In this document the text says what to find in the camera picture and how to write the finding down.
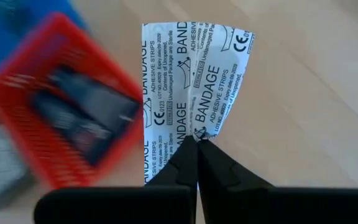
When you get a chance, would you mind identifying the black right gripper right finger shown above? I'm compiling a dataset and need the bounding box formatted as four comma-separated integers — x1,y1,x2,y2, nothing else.
198,139,358,224

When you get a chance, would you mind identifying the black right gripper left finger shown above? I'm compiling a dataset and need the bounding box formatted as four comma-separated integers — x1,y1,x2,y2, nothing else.
34,136,199,224

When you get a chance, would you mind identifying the red plastic basket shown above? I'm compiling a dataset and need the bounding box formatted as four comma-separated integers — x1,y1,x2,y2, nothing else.
0,12,145,190

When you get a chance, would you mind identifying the black plastic basket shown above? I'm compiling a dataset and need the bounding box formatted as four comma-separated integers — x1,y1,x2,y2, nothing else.
0,104,37,220

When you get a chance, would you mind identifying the blue plastic basket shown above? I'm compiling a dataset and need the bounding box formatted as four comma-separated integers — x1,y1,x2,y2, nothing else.
0,0,86,74

